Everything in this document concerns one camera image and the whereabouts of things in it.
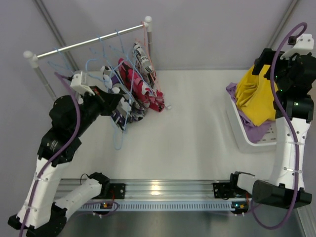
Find white plastic basket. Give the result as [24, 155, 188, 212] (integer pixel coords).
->
[225, 82, 277, 153]

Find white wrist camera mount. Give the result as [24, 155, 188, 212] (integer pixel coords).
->
[70, 71, 95, 96]
[280, 34, 314, 60]

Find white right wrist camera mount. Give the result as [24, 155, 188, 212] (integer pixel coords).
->
[280, 34, 314, 60]

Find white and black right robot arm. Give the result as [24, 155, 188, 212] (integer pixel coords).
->
[213, 46, 316, 209]

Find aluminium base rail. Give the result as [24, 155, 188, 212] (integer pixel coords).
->
[54, 179, 255, 201]

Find grey black white camouflage trousers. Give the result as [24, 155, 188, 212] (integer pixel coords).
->
[101, 66, 147, 131]

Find yellow trousers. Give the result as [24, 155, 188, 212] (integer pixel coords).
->
[235, 65, 276, 126]

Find aluminium frame post right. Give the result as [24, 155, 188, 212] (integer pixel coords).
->
[266, 0, 301, 48]

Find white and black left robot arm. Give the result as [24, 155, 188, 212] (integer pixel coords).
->
[8, 86, 122, 237]

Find pink wire hanger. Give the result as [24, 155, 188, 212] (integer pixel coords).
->
[135, 21, 160, 90]

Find pink camouflage trousers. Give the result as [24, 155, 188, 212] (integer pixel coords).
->
[118, 58, 164, 112]

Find purple trousers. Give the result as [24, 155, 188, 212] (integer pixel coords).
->
[226, 82, 274, 144]

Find aluminium frame post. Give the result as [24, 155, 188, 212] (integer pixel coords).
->
[32, 0, 79, 71]
[266, 0, 301, 48]

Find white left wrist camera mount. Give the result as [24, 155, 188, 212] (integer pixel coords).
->
[70, 71, 95, 96]

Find grey slotted cable duct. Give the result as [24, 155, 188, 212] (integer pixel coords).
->
[79, 201, 245, 211]

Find white and metal clothes rack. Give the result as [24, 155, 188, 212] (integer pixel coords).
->
[23, 16, 153, 101]

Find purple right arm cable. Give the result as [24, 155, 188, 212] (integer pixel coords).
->
[250, 22, 308, 228]

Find aluminium frame post left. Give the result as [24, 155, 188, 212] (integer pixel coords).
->
[32, 0, 79, 71]

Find white black print trousers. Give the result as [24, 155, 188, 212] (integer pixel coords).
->
[133, 42, 156, 88]

